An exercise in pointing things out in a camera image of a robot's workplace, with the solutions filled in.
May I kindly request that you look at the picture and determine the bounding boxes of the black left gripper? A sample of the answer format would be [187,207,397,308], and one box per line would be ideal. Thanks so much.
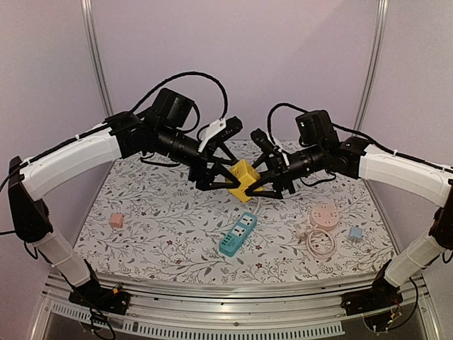
[154,124,242,191]

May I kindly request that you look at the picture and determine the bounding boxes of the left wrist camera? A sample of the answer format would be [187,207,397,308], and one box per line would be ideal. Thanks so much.
[198,116,243,152]

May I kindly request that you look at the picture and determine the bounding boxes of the floral patterned table mat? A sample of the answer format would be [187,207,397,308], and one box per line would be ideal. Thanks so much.
[75,155,396,285]

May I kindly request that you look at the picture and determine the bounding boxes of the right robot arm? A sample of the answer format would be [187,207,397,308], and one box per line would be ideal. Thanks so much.
[245,109,452,309]

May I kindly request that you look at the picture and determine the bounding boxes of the pink cube charger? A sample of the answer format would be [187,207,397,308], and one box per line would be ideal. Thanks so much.
[109,213,125,229]

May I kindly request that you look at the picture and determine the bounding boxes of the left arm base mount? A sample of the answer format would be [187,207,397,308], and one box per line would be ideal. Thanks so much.
[69,282,131,315]

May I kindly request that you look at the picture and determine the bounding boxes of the left aluminium frame post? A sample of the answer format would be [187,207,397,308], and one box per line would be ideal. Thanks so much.
[80,0,113,117]

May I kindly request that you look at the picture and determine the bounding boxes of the white power strip cable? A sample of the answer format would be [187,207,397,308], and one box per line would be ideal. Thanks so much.
[253,196,270,217]

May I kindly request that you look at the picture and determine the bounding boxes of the aluminium front rail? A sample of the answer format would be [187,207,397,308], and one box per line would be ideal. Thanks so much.
[28,272,443,340]

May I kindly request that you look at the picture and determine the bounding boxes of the yellow cube socket adapter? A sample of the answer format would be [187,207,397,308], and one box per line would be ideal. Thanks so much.
[229,159,260,203]

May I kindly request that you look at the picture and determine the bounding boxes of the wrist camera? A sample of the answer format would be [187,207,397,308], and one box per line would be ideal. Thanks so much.
[251,128,282,157]
[198,116,243,152]

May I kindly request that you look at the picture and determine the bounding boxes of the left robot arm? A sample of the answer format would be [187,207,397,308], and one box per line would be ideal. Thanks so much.
[1,81,243,307]

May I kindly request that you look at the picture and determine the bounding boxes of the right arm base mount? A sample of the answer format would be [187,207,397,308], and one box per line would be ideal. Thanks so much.
[340,288,403,316]

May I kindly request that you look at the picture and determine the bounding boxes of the teal power strip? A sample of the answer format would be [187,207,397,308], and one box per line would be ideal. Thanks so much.
[219,212,258,257]

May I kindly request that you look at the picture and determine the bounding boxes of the right aluminium frame post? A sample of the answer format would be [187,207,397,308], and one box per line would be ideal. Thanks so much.
[353,0,389,131]

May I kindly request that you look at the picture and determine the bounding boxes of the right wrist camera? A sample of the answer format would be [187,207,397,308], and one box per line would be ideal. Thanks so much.
[251,128,282,157]

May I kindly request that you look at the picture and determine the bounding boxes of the aluminium frame post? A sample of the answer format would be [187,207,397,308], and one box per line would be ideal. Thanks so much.
[80,0,113,117]
[353,0,389,131]

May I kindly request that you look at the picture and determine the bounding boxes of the light blue cube charger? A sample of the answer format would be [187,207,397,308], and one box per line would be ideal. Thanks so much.
[348,227,363,242]

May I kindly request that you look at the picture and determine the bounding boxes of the round pink socket hub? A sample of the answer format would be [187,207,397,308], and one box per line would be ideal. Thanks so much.
[309,203,340,232]

